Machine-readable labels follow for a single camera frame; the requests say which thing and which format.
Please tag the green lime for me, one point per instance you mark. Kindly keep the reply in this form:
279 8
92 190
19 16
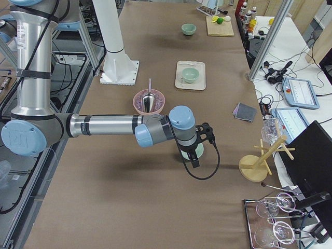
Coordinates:
220 20

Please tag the metal ice scoop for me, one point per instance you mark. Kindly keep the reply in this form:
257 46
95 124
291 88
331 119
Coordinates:
148 100

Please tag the white pedestal column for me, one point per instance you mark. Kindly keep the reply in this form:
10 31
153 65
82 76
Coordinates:
118 68

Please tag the blue teach pendant far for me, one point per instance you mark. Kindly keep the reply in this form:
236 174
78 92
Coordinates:
300 93

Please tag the pink bowl with ice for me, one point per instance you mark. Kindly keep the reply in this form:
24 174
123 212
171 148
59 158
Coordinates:
159 102

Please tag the aluminium frame post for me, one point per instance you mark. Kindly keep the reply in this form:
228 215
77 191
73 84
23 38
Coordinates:
273 31

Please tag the wooden cutting board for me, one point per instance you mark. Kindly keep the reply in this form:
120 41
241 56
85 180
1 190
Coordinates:
220 30

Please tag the green bowl on tray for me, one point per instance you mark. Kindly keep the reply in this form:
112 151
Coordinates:
190 75

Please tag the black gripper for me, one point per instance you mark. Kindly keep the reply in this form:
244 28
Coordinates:
188 151

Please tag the blue teach pendant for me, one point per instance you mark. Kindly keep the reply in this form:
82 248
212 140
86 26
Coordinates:
293 121
300 93

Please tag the crumpled plastic bottle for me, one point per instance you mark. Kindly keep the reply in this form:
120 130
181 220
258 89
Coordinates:
271 130

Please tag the green bowl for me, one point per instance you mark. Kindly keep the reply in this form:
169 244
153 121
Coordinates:
188 29
190 75
199 151

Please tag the wooden mug tree stand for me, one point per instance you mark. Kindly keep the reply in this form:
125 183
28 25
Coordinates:
255 168

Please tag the black monitor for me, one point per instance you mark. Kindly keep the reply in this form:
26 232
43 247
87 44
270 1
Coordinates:
310 170

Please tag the blue teach pendant near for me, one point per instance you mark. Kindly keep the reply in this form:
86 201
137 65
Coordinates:
293 121

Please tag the beige rabbit tray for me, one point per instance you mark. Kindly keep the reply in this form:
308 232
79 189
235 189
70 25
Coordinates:
199 84

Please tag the grey folded cloth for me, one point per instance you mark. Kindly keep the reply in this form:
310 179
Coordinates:
244 112

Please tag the wire glass rack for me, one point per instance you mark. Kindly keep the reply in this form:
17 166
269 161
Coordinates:
276 222

